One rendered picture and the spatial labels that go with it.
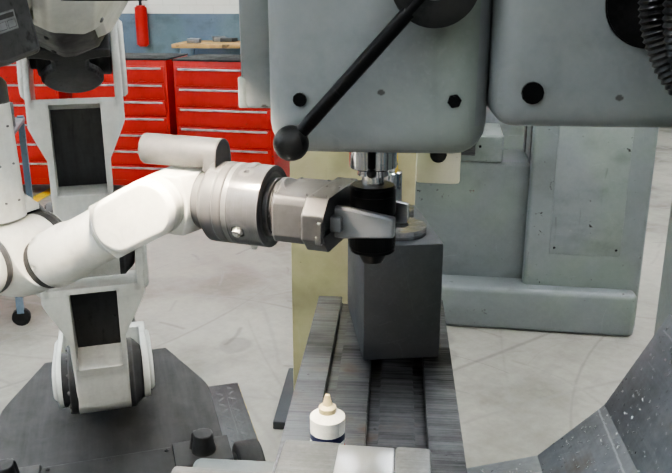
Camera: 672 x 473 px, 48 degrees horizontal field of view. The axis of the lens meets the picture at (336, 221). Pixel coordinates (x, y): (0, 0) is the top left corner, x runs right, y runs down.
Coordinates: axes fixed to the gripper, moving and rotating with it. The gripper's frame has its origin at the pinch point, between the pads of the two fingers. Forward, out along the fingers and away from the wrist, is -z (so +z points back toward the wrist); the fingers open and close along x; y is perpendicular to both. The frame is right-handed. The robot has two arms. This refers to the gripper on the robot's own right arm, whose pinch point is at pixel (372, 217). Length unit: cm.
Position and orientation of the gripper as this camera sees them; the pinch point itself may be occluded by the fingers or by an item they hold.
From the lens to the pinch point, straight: 77.7
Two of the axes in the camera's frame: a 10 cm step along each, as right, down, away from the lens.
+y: -0.1, 9.6, 2.9
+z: -9.4, -1.0, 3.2
